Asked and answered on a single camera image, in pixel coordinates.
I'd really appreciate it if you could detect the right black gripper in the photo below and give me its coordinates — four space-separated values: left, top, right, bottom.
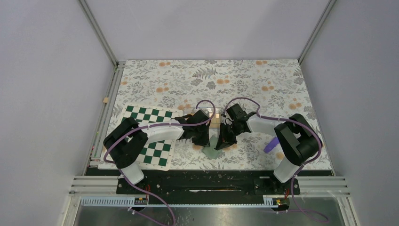
215 121 242 151

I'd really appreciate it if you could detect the green card holder wallet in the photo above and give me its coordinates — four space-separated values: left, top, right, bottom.
202 136 222 160

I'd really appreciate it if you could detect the clear box with orange blocks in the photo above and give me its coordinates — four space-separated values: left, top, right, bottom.
184 107 223 129

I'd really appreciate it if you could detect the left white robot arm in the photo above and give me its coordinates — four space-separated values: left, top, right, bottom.
103 110 211 194

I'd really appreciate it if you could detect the purple cylinder tube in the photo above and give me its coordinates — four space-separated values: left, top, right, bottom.
263 137 279 153

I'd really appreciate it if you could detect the green white chessboard mat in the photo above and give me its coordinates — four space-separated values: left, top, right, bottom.
120 103 184 171

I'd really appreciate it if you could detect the floral table mat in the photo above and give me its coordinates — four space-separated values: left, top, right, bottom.
107 59 320 170

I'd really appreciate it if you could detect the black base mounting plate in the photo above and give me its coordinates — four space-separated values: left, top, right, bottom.
116 170 301 205

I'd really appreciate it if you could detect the white slotted cable duct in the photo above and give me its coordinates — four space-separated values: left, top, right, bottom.
80 195 280 209

